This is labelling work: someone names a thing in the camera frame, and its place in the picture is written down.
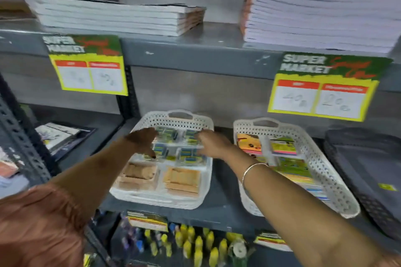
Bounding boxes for black white booklets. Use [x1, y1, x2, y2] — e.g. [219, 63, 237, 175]
[35, 122, 96, 161]

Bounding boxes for green pink sticky note pack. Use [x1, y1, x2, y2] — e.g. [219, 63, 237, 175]
[270, 137, 297, 156]

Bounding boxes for multicolour sticky note pack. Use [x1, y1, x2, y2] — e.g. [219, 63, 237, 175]
[282, 174, 329, 202]

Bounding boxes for grey slotted upright post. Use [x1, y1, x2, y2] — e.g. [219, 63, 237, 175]
[0, 73, 61, 184]

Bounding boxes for person's right forearm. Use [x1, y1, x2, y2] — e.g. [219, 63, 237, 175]
[224, 148, 401, 267]

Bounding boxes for purple blue small bottles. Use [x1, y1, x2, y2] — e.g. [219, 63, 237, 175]
[120, 215, 145, 255]

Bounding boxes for brown packet in clear wrap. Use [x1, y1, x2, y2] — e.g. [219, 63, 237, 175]
[162, 167, 201, 198]
[115, 162, 159, 191]

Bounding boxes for clear tape roll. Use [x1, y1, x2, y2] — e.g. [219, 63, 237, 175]
[228, 240, 249, 259]

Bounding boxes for group of yellow bottles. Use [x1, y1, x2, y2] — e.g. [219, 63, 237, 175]
[143, 224, 245, 267]

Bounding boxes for small yellow price label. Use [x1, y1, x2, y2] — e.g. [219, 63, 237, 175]
[127, 210, 169, 232]
[253, 230, 292, 252]

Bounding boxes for person's left hand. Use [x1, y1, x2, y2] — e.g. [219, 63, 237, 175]
[125, 127, 159, 160]

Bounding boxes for yellow green price label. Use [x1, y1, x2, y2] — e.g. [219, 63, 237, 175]
[268, 52, 394, 122]
[43, 34, 129, 96]

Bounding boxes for stack of white notebooks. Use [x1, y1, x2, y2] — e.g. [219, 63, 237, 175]
[33, 0, 207, 38]

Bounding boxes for black slotted upright post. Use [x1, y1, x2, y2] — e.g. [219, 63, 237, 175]
[81, 0, 140, 119]

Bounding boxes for white perforated plastic basket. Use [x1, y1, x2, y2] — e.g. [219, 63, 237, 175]
[109, 109, 214, 210]
[233, 117, 361, 218]

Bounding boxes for person's left forearm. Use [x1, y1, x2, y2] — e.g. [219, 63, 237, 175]
[47, 135, 141, 224]

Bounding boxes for orange white packets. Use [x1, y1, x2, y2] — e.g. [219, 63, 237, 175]
[0, 147, 30, 199]

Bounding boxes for orange pink sticky note pack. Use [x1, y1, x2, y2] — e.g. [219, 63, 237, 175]
[237, 133, 263, 155]

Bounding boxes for person's right hand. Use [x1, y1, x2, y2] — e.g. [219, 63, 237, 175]
[194, 129, 234, 163]

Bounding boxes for silver bracelet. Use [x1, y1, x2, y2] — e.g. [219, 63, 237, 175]
[241, 163, 269, 190]

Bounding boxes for grey metal shelf board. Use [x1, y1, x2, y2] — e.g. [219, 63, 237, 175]
[100, 118, 401, 253]
[0, 20, 401, 93]

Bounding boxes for orange sleeve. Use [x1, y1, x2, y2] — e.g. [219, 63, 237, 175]
[0, 182, 94, 267]

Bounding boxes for stack of orange-spined notebooks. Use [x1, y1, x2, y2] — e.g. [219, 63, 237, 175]
[241, 0, 401, 54]

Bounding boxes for blue green staple packet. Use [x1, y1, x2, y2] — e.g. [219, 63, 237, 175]
[177, 147, 207, 165]
[144, 143, 176, 161]
[184, 129, 202, 146]
[156, 127, 180, 144]

